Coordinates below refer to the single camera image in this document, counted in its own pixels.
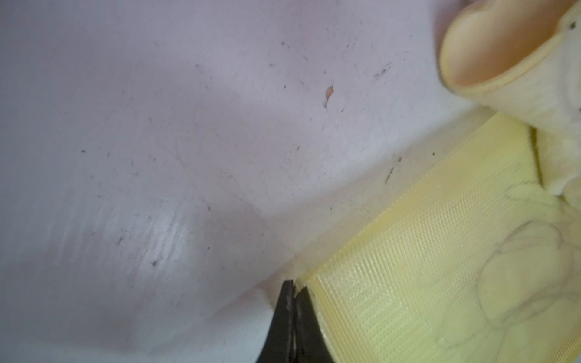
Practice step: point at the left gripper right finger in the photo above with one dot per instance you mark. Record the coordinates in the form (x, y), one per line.
(309, 340)

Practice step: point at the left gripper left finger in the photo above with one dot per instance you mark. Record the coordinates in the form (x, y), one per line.
(279, 344)

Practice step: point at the yellow document bag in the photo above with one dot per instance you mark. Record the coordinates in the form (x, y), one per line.
(477, 262)

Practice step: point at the yellow wiping cloth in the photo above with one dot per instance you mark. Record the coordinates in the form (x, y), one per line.
(522, 58)

